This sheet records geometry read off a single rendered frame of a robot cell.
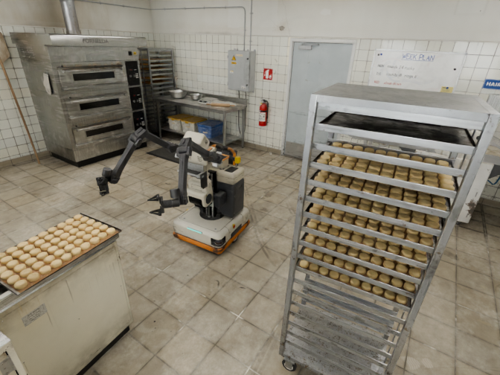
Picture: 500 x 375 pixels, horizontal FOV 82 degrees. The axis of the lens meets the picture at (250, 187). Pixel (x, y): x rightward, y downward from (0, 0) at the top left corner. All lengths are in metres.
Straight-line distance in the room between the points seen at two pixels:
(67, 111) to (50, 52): 0.82
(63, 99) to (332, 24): 4.25
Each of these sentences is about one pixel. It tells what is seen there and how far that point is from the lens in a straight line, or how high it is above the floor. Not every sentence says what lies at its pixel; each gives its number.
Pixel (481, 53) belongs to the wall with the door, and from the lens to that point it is 4.96.
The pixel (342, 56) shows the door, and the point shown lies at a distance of 5.21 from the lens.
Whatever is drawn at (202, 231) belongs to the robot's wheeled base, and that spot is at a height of 0.26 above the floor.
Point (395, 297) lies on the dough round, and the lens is 1.74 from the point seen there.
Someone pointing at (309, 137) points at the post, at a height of 1.64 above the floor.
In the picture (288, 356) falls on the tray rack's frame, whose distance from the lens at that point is 2.24.
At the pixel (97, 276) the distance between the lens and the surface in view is 2.09.
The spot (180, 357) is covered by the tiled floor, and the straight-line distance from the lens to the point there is 2.42.
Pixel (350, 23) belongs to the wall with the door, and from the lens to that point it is 5.17.
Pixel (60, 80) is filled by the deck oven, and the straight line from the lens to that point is 5.32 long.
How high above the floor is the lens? 2.00
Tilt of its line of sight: 27 degrees down
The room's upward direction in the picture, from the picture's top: 2 degrees clockwise
